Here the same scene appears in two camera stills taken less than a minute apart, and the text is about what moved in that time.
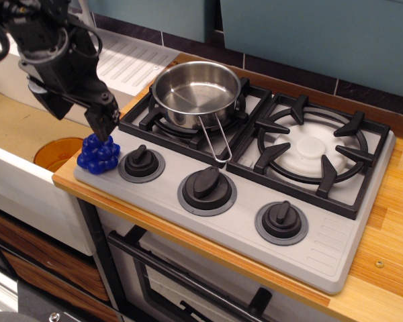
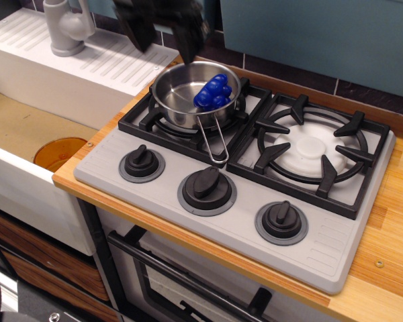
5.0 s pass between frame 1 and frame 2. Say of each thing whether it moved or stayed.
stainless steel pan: stayed
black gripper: moved
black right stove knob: stayed
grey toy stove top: stayed
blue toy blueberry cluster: moved
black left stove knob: stayed
